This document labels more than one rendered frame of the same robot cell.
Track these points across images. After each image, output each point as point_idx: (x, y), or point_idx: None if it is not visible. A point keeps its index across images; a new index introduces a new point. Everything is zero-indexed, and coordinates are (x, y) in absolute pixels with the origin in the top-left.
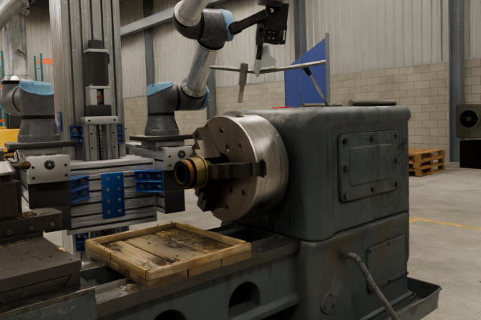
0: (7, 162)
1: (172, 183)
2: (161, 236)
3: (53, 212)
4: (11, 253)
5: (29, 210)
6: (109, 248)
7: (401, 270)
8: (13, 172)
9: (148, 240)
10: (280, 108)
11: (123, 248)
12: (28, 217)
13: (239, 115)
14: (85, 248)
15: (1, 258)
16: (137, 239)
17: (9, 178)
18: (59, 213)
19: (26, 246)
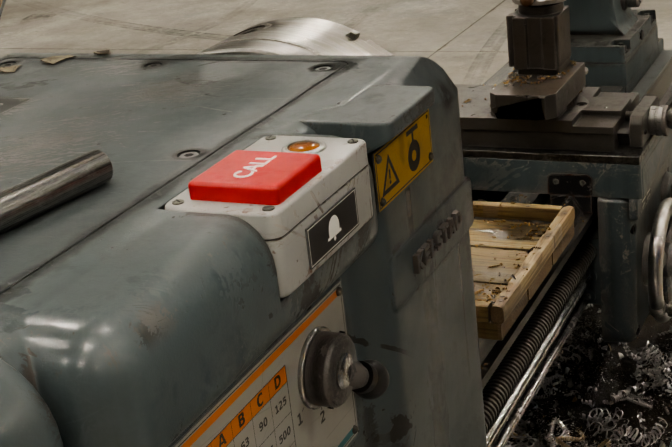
0: None
1: None
2: (474, 282)
3: (500, 90)
4: (467, 99)
5: (559, 84)
6: (519, 230)
7: None
8: (515, 1)
9: (482, 265)
10: (144, 54)
11: (490, 236)
12: (509, 79)
13: (251, 32)
14: (573, 222)
15: (459, 94)
16: (511, 261)
17: (521, 10)
18: (491, 94)
19: (475, 106)
